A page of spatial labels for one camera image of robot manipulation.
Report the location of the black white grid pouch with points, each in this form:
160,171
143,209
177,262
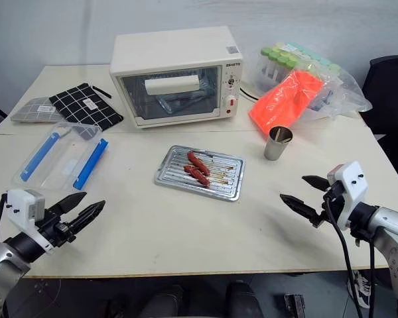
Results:
86,106

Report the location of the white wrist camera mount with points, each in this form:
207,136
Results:
350,185
21,208

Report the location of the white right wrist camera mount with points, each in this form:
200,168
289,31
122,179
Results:
350,185

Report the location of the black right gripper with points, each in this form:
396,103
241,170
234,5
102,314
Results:
328,202

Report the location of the grey checked pouch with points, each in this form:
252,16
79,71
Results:
36,111

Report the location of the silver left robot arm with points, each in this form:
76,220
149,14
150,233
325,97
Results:
6,261

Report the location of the clear box with blue clips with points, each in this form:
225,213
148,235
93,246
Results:
61,155

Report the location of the steel cup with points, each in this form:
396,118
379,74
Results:
278,142

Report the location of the red sausage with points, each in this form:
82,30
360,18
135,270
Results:
196,175
198,163

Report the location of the clear bag of capped tubes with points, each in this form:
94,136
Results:
305,73

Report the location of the silver ribbed baking tray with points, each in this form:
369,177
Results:
219,179

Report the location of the white toaster oven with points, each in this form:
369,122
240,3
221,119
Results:
175,76

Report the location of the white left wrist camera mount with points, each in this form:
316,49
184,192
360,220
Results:
21,208

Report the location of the black office chair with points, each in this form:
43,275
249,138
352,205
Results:
389,96

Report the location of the dark rounded shape under table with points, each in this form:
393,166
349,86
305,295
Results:
238,299
162,303

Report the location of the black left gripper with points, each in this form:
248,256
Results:
54,228

